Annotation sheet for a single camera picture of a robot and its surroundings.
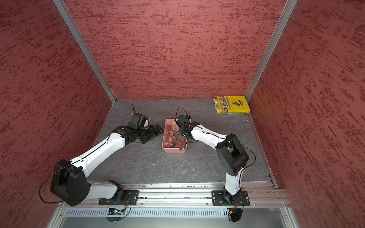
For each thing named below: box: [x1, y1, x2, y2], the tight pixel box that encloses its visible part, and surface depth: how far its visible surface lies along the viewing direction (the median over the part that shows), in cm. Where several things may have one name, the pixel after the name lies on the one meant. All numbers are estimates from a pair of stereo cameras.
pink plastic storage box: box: [162, 118, 188, 153], surface depth 96 cm
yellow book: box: [213, 95, 251, 115], surface depth 116 cm
